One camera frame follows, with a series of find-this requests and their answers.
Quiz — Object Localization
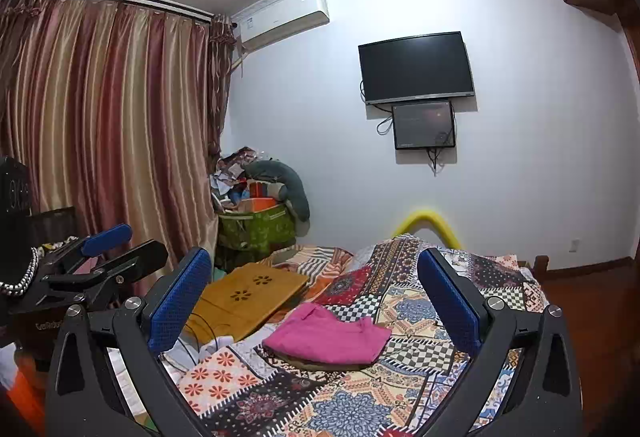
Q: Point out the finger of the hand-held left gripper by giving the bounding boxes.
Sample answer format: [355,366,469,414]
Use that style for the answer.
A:
[39,223,134,271]
[31,240,170,314]

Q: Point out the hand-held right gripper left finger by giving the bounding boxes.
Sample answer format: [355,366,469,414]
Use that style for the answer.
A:
[45,246,213,437]

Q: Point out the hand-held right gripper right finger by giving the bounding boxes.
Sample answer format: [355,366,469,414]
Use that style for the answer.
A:
[405,247,583,437]

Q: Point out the pink pants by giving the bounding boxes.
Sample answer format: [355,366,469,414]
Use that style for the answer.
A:
[262,302,393,366]

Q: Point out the olive pants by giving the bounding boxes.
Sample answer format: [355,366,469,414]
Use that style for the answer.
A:
[270,346,372,372]

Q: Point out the dark mesh basket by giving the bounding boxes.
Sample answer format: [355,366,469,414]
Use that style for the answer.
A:
[30,206,77,249]

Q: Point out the bamboo lap desk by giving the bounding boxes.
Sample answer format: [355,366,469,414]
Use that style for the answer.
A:
[187,264,311,344]

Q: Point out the patchwork printed blanket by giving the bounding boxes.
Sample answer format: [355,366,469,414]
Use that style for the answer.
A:
[177,234,549,437]

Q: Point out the yellow foam arc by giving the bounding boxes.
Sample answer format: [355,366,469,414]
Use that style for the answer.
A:
[392,210,464,251]

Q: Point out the green storage box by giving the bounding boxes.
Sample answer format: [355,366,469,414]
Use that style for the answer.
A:
[217,202,297,264]

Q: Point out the striped brown curtain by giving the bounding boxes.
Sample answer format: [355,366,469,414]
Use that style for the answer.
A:
[0,0,237,279]

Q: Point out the pile of papers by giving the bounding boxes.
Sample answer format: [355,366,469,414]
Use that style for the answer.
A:
[210,146,271,213]

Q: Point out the orange box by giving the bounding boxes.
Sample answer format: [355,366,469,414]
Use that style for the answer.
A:
[240,197,279,214]

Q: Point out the orange striped quilt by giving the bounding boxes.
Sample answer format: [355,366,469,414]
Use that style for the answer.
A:
[260,244,359,299]

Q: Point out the grey plush pillow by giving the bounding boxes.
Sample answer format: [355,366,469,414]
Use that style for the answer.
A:
[245,160,311,222]

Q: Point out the orange cloth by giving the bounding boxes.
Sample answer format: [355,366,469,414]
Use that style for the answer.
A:
[0,352,47,437]

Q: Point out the white air conditioner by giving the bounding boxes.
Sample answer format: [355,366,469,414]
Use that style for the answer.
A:
[231,0,331,54]

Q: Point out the thin black cables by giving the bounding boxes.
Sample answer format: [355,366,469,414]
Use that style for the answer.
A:
[179,311,222,354]

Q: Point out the black white braided cord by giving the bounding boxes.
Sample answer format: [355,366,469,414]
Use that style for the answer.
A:
[0,247,42,299]

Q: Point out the small black wall monitor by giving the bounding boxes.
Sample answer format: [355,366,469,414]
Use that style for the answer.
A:
[391,100,457,151]

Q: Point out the black wall television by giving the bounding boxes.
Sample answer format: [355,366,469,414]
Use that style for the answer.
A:
[358,31,476,106]

